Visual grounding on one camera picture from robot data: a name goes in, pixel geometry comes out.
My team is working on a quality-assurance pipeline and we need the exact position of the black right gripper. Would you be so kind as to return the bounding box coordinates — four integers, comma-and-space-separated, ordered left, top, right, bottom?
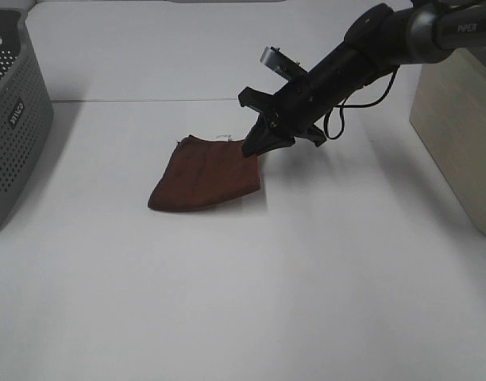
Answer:
238, 46, 380, 157

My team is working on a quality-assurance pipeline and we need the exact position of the brown towel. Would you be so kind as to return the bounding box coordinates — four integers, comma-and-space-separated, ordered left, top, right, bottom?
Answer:
148, 135, 260, 213

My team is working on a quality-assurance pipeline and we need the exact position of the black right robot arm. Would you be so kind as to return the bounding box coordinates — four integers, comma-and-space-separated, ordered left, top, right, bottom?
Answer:
238, 1, 486, 156

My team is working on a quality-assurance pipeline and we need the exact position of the white towel label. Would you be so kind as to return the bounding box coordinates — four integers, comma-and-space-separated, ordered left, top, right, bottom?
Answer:
215, 134, 232, 142

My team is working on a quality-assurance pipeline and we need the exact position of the beige box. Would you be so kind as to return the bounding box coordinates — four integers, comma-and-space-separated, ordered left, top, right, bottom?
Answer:
410, 48, 486, 235

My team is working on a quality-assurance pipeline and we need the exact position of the grey perforated plastic basket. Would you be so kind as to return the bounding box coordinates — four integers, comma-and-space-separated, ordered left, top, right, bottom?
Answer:
0, 8, 53, 228

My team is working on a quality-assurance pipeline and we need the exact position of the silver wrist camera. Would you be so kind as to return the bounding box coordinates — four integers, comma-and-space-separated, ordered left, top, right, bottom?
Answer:
260, 46, 307, 81

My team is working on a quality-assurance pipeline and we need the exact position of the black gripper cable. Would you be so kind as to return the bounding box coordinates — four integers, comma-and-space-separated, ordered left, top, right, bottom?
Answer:
322, 67, 401, 140

